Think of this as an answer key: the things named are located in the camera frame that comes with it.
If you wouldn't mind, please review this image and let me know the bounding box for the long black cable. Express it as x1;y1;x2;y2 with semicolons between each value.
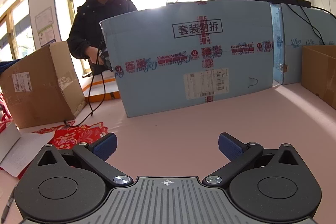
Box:
64;35;107;127

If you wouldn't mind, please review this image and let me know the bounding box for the black pen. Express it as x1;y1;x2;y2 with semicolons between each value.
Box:
0;185;17;223

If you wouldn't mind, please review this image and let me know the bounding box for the open brown cardboard box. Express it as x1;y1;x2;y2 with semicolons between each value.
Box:
301;45;336;111

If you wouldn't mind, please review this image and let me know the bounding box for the blue cloth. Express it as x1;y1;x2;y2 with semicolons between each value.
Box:
0;60;21;75

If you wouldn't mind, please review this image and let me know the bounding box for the wall poster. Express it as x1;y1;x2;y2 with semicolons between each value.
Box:
35;6;57;47

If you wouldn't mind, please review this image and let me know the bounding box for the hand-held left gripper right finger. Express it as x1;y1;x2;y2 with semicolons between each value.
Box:
203;132;302;186

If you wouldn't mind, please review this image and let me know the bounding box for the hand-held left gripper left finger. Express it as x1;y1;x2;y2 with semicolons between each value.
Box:
34;132;133;186

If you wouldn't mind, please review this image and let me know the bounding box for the long blue cardboard box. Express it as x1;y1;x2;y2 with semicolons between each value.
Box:
270;3;336;85

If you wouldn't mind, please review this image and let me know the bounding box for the closed brown cardboard box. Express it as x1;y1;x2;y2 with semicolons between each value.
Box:
0;42;87;129

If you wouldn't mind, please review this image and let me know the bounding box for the white paper sheet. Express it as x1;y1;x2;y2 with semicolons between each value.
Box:
0;123;54;177

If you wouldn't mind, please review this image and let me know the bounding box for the large blue cardboard box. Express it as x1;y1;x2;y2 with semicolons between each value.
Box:
99;1;274;118

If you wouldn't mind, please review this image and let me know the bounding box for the orange white flat box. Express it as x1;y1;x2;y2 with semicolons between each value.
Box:
80;73;122;103

